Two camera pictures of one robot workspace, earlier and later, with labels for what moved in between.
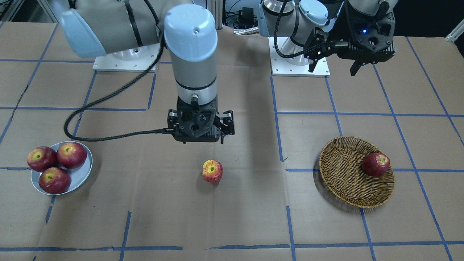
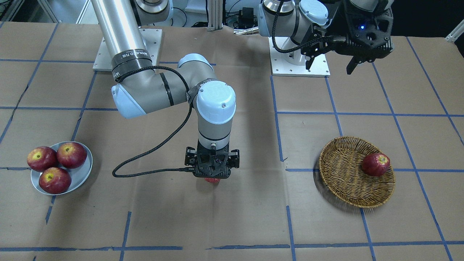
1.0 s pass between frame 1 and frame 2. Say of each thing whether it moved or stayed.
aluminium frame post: stayed
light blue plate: stayed
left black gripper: stayed
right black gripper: moved
